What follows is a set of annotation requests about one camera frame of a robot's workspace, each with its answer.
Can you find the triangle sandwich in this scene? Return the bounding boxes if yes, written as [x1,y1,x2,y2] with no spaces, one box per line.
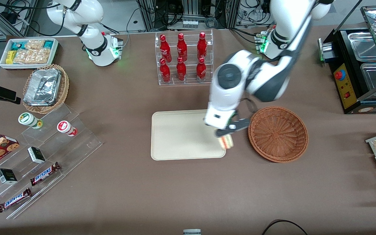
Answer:
[218,135,235,150]

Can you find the cream rectangular tray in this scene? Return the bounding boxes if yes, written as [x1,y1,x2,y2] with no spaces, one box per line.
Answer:
[151,109,226,161]

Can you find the round brown wicker basket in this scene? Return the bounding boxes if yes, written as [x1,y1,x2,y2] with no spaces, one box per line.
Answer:
[248,106,309,163]

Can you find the light wicker basket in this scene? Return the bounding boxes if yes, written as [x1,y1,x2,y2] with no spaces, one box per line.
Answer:
[23,64,69,114]

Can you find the clear acrylic bottle rack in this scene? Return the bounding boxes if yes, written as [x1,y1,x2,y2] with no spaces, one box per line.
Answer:
[155,29,214,86]

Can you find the red cola bottle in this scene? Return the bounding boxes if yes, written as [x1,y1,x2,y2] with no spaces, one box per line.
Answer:
[197,32,208,59]
[160,35,172,63]
[160,59,171,83]
[176,57,187,81]
[196,57,207,82]
[177,33,188,61]

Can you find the black food warmer display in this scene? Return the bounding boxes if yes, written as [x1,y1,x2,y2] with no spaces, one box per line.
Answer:
[318,5,376,115]

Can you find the clear acrylic stepped display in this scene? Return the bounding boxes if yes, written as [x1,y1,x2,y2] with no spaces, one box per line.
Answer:
[0,104,103,220]

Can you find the red lidded white cup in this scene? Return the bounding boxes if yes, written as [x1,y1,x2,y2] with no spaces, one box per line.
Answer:
[57,120,77,136]

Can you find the stacked foil containers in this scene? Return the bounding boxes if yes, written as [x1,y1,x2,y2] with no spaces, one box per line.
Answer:
[24,69,61,106]

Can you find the snickers chocolate bar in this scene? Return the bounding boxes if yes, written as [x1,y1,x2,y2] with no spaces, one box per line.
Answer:
[0,188,32,213]
[30,162,61,186]

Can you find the small dark green box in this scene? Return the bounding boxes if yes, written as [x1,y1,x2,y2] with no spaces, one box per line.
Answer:
[27,147,46,164]
[0,168,18,184]

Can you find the clear rice cracker bag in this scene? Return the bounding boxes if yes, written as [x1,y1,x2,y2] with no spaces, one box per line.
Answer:
[26,39,45,50]
[13,49,33,64]
[31,48,51,64]

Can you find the green lidded white cup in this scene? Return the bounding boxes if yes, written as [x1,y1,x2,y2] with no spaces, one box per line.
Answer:
[18,112,43,129]

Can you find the white plastic snack bin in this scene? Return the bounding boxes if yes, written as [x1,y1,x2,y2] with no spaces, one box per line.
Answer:
[0,38,59,70]

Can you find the black looped cable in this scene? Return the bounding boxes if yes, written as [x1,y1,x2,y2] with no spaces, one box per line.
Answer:
[261,220,309,235]

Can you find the aluminium frame shelving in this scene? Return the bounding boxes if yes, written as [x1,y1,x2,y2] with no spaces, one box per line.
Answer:
[137,0,241,31]

